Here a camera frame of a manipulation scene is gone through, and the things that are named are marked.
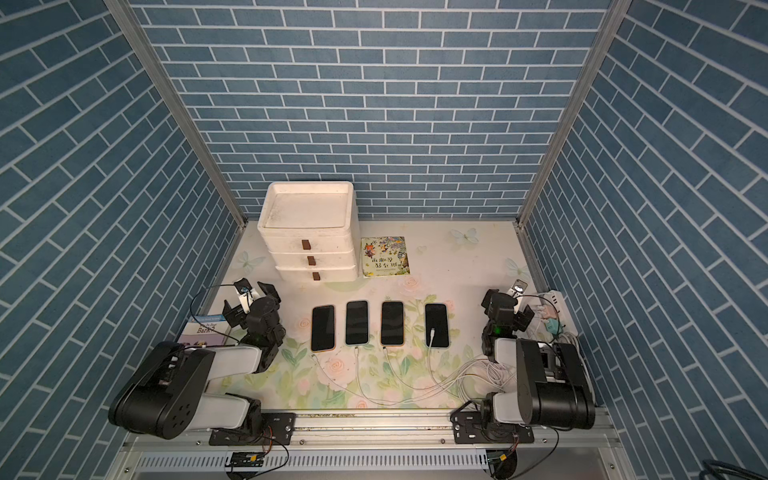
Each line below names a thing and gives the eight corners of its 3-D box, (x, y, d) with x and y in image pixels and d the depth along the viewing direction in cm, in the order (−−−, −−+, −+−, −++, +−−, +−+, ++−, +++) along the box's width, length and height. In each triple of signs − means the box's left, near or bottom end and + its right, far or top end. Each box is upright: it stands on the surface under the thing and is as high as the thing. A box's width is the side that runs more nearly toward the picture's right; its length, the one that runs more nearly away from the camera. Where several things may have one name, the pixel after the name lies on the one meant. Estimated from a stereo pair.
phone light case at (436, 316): (426, 346, 90) (427, 343, 88) (424, 307, 98) (424, 304, 97) (449, 346, 90) (450, 343, 88) (445, 307, 98) (446, 304, 97)
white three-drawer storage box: (278, 284, 104) (249, 231, 83) (293, 235, 118) (272, 180, 98) (356, 285, 104) (346, 232, 83) (361, 236, 119) (354, 181, 98)
